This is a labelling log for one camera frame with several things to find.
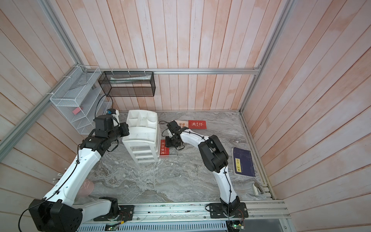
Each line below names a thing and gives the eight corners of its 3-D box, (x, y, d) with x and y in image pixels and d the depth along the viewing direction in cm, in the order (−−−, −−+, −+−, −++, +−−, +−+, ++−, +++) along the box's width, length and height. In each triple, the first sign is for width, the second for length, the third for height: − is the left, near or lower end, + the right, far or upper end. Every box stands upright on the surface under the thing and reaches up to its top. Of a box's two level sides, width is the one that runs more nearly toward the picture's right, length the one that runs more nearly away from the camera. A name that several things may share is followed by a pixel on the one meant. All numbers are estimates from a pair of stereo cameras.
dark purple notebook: (234, 173, 89) (235, 172, 88) (232, 148, 101) (233, 147, 99) (253, 176, 88) (254, 175, 87) (249, 151, 100) (250, 149, 98)
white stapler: (255, 195, 81) (256, 194, 79) (251, 182, 85) (253, 181, 84) (262, 195, 81) (264, 194, 79) (258, 182, 85) (260, 181, 84)
